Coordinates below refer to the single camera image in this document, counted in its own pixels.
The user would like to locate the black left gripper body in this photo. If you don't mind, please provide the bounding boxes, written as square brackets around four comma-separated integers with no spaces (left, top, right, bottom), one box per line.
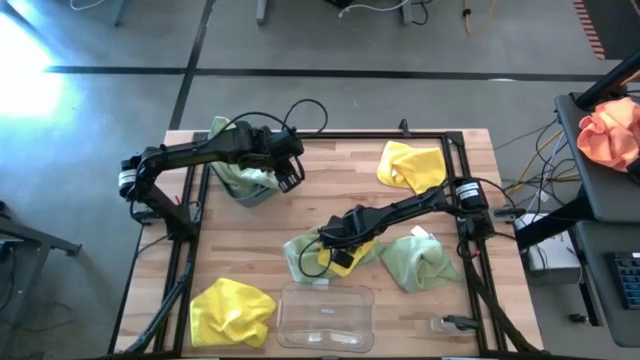
[252,127,301,174]

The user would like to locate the black keyboard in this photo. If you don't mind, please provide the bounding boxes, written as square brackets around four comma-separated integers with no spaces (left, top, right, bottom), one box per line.
[606,251,640,311]

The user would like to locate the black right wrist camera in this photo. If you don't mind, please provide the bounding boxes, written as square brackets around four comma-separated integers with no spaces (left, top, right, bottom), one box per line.
[331,248,357,272]

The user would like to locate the black clip on clear block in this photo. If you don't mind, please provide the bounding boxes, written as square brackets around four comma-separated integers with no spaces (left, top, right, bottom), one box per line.
[430,313,482,336]

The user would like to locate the white floor cable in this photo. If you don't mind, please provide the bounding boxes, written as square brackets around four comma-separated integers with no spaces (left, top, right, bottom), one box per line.
[337,0,412,20]
[68,0,107,12]

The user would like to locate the yellow microfiber towel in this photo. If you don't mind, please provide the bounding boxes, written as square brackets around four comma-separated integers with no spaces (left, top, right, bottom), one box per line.
[188,277,278,349]
[316,238,377,279]
[376,140,447,196]

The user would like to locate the black right camera cable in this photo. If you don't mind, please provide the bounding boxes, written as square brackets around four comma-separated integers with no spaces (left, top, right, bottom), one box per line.
[298,237,335,279]

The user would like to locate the white box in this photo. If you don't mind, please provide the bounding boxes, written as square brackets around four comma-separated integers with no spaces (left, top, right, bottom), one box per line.
[514,213,582,287]

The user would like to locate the dark mat with striped edge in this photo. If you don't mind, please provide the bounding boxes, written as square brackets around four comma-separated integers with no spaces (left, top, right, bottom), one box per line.
[571,0,640,61]

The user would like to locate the black pole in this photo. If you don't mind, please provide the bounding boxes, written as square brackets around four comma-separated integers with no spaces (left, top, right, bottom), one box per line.
[574,58,640,110]

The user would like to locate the grey metal stand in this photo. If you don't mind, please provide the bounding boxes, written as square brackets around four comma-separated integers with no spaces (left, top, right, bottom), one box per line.
[0,199,84,360]

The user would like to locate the yellow floor cable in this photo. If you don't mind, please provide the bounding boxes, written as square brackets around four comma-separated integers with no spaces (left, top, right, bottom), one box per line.
[462,0,499,39]
[504,127,581,196]

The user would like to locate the black left camera cable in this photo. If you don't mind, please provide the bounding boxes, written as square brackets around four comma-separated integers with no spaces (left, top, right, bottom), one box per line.
[282,98,329,139]

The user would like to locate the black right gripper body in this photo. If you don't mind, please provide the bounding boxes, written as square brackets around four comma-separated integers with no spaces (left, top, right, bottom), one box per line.
[318,204,381,251]

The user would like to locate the orange cloth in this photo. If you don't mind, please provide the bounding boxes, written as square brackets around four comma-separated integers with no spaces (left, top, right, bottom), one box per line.
[576,96,640,174]

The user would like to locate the black desk stand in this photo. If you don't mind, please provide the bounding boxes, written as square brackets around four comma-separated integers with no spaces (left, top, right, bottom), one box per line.
[514,197,599,251]

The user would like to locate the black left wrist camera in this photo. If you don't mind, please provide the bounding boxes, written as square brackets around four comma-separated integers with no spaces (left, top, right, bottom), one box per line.
[272,130,305,157]

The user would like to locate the black camera cable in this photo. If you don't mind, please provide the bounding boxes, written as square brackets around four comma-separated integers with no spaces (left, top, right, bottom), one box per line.
[282,98,329,139]
[298,237,335,279]

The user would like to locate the green microfiber towel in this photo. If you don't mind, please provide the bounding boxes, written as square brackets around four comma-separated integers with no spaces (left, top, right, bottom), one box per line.
[207,115,281,201]
[379,225,465,294]
[282,225,385,286]

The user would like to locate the dark grey desk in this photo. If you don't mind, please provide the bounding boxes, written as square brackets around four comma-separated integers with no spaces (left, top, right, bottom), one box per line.
[573,219,640,349]

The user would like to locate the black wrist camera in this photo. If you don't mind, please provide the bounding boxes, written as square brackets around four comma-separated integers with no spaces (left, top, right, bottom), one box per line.
[272,130,305,157]
[331,248,357,272]

